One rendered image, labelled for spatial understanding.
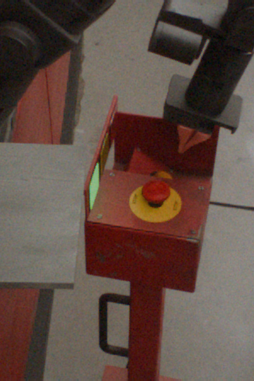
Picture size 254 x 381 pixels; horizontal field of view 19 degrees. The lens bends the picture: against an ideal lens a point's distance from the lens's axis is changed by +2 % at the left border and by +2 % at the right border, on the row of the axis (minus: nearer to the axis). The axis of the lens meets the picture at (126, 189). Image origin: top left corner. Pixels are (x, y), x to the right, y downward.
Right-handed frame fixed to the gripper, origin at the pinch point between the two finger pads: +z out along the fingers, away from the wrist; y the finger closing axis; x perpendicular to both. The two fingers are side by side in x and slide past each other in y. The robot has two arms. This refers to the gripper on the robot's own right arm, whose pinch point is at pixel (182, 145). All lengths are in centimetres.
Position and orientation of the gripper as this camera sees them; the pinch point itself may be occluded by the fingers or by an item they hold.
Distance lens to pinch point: 109.4
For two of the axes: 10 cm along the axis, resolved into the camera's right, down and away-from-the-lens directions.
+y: -9.4, -3.3, -0.7
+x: -1.9, 7.1, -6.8
